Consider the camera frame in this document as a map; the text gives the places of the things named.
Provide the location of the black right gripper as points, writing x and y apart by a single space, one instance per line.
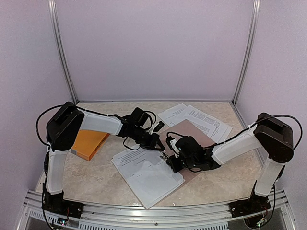
175 167

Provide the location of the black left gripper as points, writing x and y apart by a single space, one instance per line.
152 144

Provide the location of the pink file folder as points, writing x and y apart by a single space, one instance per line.
186 128

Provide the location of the white printed paper stack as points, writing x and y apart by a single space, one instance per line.
147 174

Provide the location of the white printed sheet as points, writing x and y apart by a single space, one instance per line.
210 126
174 115

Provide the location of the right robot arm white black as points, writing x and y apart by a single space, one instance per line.
268 132

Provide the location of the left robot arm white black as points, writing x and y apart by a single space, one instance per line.
63 127

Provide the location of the metal folder clip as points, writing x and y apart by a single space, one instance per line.
164 157

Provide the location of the orange book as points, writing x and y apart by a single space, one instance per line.
88 143

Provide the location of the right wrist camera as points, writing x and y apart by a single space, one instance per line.
171 142

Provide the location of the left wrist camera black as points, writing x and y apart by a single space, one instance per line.
139 117

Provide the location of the front aluminium rail base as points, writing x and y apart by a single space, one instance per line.
214 216

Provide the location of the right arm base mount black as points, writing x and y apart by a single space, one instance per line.
248 206

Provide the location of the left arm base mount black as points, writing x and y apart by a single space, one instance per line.
57 204

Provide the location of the right aluminium frame post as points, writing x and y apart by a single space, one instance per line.
248 50

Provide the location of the aluminium frame post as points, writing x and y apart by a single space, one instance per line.
60 48
248 50

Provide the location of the left aluminium frame post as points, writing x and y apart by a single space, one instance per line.
60 48

